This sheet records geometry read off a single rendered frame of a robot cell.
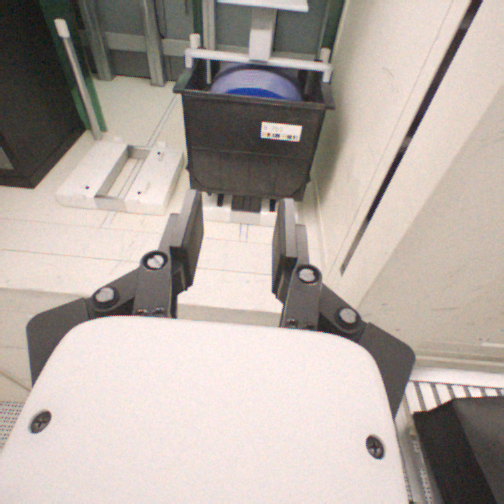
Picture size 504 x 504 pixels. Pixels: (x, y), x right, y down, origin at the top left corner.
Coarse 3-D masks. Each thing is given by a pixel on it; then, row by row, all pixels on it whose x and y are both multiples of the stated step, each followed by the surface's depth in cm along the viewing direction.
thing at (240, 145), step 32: (224, 0) 39; (256, 0) 39; (288, 0) 41; (256, 32) 44; (192, 64) 49; (288, 64) 47; (320, 64) 48; (192, 96) 43; (224, 96) 43; (320, 96) 47; (192, 128) 47; (224, 128) 46; (256, 128) 46; (288, 128) 46; (320, 128) 45; (192, 160) 51; (224, 160) 51; (256, 160) 50; (288, 160) 50; (224, 192) 56; (256, 192) 55; (288, 192) 55
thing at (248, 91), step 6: (228, 90) 45; (234, 90) 45; (240, 90) 45; (246, 90) 44; (252, 90) 44; (258, 90) 44; (264, 90) 44; (270, 90) 44; (258, 96) 45; (264, 96) 45; (270, 96) 45; (276, 96) 45; (282, 96) 45
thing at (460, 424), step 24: (432, 408) 47; (456, 408) 42; (480, 408) 42; (432, 432) 46; (456, 432) 41; (480, 432) 40; (432, 456) 46; (456, 456) 41; (480, 456) 38; (456, 480) 41; (480, 480) 37
